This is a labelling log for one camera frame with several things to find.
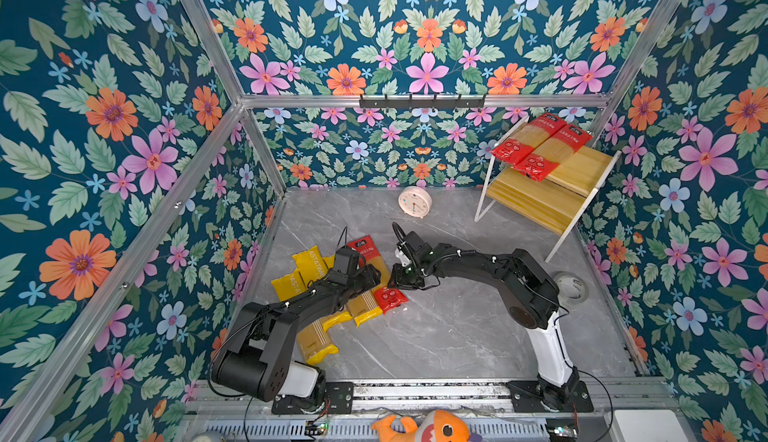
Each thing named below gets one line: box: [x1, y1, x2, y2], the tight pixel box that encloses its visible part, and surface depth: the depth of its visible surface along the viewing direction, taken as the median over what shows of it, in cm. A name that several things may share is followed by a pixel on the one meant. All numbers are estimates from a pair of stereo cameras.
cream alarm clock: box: [398, 186, 433, 219], surface depth 109 cm
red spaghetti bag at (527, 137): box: [490, 112, 567, 165], surface depth 86 cm
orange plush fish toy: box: [371, 410, 482, 442], surface depth 65 cm
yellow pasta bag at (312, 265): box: [292, 245, 335, 287], surface depth 99 cm
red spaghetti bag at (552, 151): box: [511, 124, 593, 182], surface depth 84 cm
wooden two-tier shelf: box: [474, 116, 622, 263], surface depth 93 cm
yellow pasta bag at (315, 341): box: [297, 310, 353, 365], surface depth 82 cm
